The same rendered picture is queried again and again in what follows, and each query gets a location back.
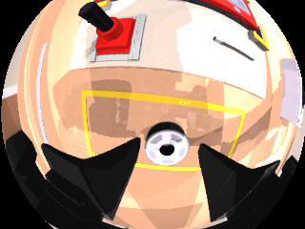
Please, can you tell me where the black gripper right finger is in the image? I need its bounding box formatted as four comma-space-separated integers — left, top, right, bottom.
197, 142, 281, 222

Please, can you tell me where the yellow rectangular outline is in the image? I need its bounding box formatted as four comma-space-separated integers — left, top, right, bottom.
81, 91, 247, 171

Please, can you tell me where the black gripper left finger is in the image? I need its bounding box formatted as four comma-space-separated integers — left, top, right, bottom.
41, 137, 141, 221

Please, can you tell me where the small black wheel with white hub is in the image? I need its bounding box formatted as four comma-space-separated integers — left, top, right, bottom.
144, 121, 190, 167

